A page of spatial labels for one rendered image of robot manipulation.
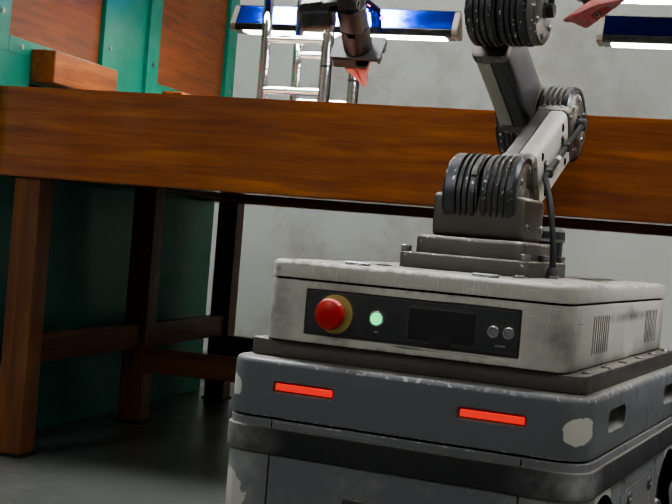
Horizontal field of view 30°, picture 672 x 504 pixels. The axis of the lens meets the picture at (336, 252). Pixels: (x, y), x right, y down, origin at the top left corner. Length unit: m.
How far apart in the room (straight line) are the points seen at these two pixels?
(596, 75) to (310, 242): 1.26
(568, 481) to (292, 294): 0.44
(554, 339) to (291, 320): 0.36
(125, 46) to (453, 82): 1.78
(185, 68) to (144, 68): 0.28
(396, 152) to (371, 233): 2.42
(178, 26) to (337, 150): 1.24
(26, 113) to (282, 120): 0.56
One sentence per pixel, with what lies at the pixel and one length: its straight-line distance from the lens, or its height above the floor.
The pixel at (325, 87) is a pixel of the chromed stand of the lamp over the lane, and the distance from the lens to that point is 2.93.
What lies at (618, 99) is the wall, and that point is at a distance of 4.54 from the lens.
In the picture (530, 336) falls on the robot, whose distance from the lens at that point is 1.58.
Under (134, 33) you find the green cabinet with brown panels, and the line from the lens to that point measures 3.29.
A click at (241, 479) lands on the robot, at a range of 1.72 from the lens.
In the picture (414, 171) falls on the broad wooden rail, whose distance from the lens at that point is 2.36.
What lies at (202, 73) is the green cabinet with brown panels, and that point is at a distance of 3.71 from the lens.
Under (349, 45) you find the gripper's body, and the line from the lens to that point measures 2.46.
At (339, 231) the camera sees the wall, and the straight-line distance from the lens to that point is 4.84.
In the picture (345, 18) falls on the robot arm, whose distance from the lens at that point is 2.41.
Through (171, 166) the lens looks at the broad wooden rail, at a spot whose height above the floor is 0.62.
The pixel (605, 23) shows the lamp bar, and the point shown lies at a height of 1.09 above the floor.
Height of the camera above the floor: 0.51
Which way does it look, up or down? 1 degrees down
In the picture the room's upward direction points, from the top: 5 degrees clockwise
